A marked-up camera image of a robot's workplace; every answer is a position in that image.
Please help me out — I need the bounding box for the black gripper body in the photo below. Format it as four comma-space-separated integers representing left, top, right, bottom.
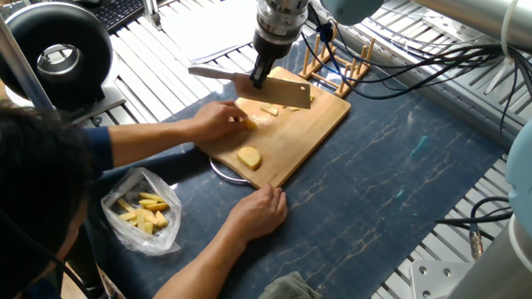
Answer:
252, 23, 295, 67

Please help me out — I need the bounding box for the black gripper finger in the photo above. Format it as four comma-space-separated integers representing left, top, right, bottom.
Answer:
266, 61, 282, 82
248, 58, 270, 91

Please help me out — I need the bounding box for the steel cleaver knife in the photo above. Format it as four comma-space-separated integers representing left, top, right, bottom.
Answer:
188, 65, 313, 110

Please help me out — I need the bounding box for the bamboo cutting board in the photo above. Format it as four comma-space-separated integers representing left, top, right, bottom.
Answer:
199, 71, 352, 190

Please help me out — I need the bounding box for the person's left forearm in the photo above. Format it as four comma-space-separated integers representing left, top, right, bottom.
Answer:
83, 116, 200, 174

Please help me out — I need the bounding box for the person's right forearm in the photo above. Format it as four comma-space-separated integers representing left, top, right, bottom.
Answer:
156, 233, 242, 299

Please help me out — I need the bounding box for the person's left hand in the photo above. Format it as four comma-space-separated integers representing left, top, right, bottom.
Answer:
188, 100, 250, 144

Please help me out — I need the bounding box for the person's right hand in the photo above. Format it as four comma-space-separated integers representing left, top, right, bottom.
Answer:
223, 184, 288, 243

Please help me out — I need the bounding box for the white sheet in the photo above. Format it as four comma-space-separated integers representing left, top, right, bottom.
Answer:
160, 0, 260, 67

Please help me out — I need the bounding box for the wooden knife rack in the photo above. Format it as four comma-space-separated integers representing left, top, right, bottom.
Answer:
299, 23, 375, 100

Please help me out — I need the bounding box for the black keyboard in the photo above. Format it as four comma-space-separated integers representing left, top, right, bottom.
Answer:
79, 0, 149, 36

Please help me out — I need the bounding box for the dark blue marble mat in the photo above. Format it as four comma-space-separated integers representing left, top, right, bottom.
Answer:
79, 50, 512, 299

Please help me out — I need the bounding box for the plastic bag of potato sticks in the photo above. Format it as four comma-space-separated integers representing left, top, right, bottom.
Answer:
100, 166, 182, 255

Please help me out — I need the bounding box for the grey-green cloth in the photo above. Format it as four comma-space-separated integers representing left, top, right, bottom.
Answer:
256, 270, 323, 299

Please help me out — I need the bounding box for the wooden pole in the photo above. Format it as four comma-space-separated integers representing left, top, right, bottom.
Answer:
0, 17, 59, 113

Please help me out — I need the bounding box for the metal mounting plate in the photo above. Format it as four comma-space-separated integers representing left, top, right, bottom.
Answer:
407, 257, 481, 299

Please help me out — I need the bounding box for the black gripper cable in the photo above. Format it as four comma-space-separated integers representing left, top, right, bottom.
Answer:
303, 8, 525, 100

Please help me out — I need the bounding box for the black round ring lamp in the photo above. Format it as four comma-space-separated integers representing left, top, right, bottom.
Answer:
0, 4, 126, 117

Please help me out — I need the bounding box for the black cable with plug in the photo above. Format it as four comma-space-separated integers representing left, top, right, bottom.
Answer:
432, 201, 512, 248

